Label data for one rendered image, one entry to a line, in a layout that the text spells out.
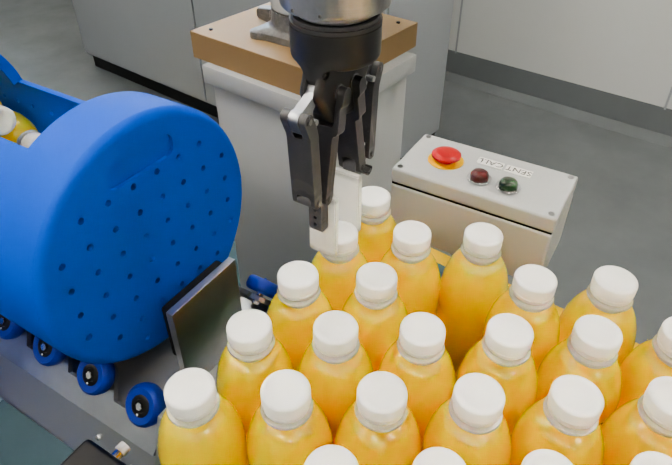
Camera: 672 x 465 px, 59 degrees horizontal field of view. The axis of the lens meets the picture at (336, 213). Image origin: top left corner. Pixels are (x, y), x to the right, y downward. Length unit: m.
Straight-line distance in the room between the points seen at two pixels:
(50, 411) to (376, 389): 0.47
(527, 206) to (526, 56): 2.80
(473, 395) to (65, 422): 0.51
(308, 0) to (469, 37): 3.14
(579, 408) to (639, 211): 2.31
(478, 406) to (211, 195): 0.38
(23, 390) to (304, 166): 0.50
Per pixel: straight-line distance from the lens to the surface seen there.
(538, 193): 0.72
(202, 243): 0.71
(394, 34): 1.26
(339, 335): 0.51
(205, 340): 0.69
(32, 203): 0.57
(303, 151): 0.49
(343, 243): 0.59
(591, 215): 2.67
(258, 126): 1.24
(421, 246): 0.60
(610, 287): 0.60
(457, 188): 0.70
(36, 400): 0.85
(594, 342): 0.54
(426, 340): 0.51
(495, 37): 3.51
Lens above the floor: 1.49
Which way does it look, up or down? 37 degrees down
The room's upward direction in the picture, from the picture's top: straight up
